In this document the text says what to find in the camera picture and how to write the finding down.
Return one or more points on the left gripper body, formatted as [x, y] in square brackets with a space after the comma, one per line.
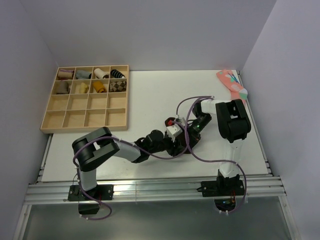
[167, 144]

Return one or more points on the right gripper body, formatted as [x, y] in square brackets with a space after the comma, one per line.
[196, 127]

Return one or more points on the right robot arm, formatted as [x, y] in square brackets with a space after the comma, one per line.
[233, 125]

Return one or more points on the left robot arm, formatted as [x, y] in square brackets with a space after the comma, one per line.
[95, 148]

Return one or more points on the brown checkered rolled sock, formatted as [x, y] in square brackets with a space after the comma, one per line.
[118, 86]

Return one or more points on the pink patterned sock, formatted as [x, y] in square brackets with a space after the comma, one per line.
[230, 81]

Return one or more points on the mustard yellow rolled sock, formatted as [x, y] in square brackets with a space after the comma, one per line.
[99, 87]

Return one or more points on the black white striped rolled sock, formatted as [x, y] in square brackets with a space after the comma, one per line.
[117, 74]

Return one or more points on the wooden compartment tray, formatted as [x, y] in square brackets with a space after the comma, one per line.
[75, 113]

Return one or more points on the pale yellow rolled sock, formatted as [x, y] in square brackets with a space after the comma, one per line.
[82, 88]

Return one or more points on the grey blue rolled sock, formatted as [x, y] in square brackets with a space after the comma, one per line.
[83, 74]

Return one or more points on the grey brown rolled sock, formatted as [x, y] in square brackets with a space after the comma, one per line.
[62, 88]

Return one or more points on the beige striped rolled sock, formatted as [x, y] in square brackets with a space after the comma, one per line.
[65, 74]

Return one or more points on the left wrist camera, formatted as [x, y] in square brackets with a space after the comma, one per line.
[174, 128]

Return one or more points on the aluminium frame rail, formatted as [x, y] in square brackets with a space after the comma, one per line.
[143, 190]

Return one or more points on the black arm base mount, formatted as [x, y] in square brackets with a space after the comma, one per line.
[218, 189]

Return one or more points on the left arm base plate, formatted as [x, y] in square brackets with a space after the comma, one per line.
[100, 192]

